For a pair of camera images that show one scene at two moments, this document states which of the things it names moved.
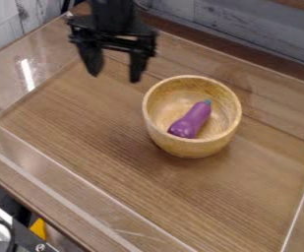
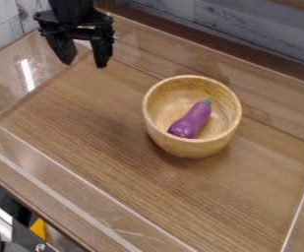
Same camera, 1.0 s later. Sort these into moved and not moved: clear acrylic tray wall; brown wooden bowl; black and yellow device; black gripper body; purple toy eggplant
Moved: black gripper body
Not moved: brown wooden bowl; purple toy eggplant; clear acrylic tray wall; black and yellow device
